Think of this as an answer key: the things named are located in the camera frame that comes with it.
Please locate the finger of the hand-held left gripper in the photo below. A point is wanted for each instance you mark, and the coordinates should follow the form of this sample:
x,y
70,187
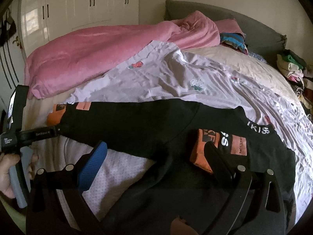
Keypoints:
x,y
44,134

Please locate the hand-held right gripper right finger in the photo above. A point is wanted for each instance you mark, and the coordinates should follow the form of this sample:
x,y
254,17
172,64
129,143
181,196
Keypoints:
x,y
220,162

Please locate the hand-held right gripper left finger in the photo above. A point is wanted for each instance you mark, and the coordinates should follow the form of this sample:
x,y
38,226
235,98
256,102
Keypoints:
x,y
93,169

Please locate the black pants with orange patches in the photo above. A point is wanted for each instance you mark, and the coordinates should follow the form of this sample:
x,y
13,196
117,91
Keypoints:
x,y
146,127

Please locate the pile of mixed clothes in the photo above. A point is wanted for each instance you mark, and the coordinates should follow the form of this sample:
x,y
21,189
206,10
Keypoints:
x,y
296,73

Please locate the stack of striped folded clothes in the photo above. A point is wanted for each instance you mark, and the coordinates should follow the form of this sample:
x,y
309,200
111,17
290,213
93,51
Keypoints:
x,y
232,40

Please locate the person's left hand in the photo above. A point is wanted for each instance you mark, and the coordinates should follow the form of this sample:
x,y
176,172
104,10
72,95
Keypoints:
x,y
5,176

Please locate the pink fleece blanket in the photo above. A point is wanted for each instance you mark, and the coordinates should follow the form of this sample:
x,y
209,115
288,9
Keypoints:
x,y
85,58

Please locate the white printed bedsheet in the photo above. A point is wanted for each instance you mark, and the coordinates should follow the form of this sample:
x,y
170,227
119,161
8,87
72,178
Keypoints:
x,y
159,73

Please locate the blue patterned cloth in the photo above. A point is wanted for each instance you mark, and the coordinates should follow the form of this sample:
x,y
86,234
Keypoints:
x,y
256,57

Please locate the white wardrobe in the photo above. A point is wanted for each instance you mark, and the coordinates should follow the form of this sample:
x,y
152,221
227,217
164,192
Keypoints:
x,y
73,5

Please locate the pink pillow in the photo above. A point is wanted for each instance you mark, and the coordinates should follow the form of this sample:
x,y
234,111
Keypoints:
x,y
229,27

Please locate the grey headboard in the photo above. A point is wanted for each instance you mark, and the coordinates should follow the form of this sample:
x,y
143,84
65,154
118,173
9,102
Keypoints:
x,y
256,29

